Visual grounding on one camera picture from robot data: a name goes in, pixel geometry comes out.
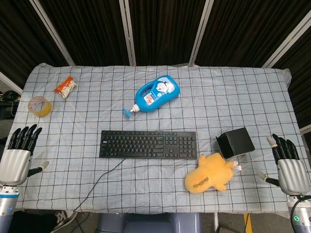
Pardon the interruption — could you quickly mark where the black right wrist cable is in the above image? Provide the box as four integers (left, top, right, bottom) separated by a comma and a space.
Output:
290, 195, 311, 220

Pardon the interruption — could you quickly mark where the blue pump soap bottle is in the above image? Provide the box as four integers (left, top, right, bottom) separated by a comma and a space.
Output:
122, 74, 182, 119

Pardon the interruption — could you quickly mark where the dark folding screen panel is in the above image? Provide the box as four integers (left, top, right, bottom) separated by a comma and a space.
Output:
30, 0, 136, 67
262, 14, 311, 129
0, 0, 71, 89
188, 0, 311, 68
119, 0, 214, 67

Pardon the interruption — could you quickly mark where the black equipment pile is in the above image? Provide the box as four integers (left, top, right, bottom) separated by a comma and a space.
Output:
0, 89, 21, 119

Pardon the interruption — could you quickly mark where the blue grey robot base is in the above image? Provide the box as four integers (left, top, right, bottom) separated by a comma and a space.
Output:
97, 213, 202, 233

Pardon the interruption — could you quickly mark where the orange plush toy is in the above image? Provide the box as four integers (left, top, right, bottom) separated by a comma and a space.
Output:
184, 153, 242, 194

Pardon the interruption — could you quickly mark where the orange white snack packet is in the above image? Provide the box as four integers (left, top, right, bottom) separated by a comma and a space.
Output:
53, 76, 77, 99

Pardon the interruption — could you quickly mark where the black open cardboard box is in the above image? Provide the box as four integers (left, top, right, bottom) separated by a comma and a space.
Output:
215, 127, 256, 160

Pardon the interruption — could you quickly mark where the black keyboard cable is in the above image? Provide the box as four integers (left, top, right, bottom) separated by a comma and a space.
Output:
72, 157, 126, 213

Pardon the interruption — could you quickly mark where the clear yellowish tape roll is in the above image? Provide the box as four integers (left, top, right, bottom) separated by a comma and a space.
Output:
27, 96, 53, 117

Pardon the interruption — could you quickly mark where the black keyboard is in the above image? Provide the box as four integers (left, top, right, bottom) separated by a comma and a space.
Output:
99, 130, 199, 160

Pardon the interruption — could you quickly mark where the black white shoe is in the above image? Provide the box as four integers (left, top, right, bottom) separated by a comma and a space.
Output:
52, 210, 75, 233

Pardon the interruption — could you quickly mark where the light blue checked tablecloth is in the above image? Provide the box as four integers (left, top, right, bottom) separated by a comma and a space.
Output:
4, 62, 311, 216

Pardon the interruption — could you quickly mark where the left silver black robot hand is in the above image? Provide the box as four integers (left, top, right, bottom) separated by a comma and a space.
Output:
0, 124, 50, 186

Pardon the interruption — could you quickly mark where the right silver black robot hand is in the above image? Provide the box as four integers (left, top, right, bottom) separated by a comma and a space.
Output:
257, 133, 311, 196

